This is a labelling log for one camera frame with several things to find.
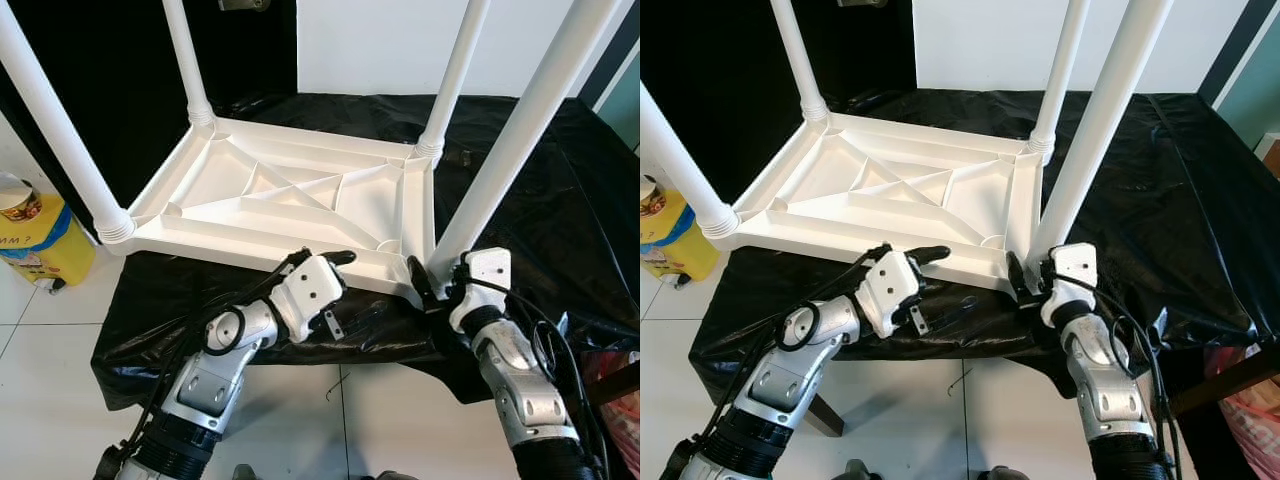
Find white plastic table leg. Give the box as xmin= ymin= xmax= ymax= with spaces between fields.
xmin=428 ymin=0 xmax=623 ymax=276
xmin=640 ymin=85 xmax=743 ymax=241
xmin=1030 ymin=0 xmax=1176 ymax=263
xmin=415 ymin=0 xmax=491 ymax=159
xmin=0 ymin=0 xmax=136 ymax=244
xmin=770 ymin=0 xmax=831 ymax=123
xmin=1028 ymin=0 xmax=1093 ymax=156
xmin=160 ymin=0 xmax=216 ymax=126

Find brown wooden table leg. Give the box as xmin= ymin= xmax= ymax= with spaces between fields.
xmin=1170 ymin=345 xmax=1280 ymax=416
xmin=805 ymin=395 xmax=846 ymax=438
xmin=590 ymin=360 xmax=641 ymax=406

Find black plastic cover sheet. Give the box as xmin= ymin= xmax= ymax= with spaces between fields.
xmin=90 ymin=92 xmax=641 ymax=411
xmin=690 ymin=88 xmax=1280 ymax=401

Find pink plastic bag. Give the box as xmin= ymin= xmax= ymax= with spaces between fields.
xmin=1210 ymin=345 xmax=1280 ymax=480
xmin=585 ymin=350 xmax=641 ymax=476

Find printed paper cup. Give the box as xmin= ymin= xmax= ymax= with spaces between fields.
xmin=0 ymin=172 xmax=43 ymax=223
xmin=640 ymin=175 xmax=669 ymax=219

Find yellow carton box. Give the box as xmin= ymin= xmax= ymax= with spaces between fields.
xmin=640 ymin=190 xmax=721 ymax=284
xmin=0 ymin=195 xmax=96 ymax=289

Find black door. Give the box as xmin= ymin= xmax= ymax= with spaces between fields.
xmin=640 ymin=0 xmax=916 ymax=206
xmin=0 ymin=0 xmax=298 ymax=241

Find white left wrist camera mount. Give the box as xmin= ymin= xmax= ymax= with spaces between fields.
xmin=858 ymin=248 xmax=926 ymax=339
xmin=270 ymin=252 xmax=348 ymax=344

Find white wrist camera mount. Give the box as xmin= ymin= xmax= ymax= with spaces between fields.
xmin=858 ymin=248 xmax=926 ymax=339
xmin=270 ymin=252 xmax=348 ymax=344
xmin=448 ymin=247 xmax=513 ymax=333
xmin=1040 ymin=242 xmax=1099 ymax=326

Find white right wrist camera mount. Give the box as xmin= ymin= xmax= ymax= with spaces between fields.
xmin=448 ymin=247 xmax=513 ymax=333
xmin=1040 ymin=242 xmax=1099 ymax=326

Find dark grey frame post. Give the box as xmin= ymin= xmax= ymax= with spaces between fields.
xmin=580 ymin=0 xmax=641 ymax=106
xmin=1198 ymin=0 xmax=1276 ymax=101

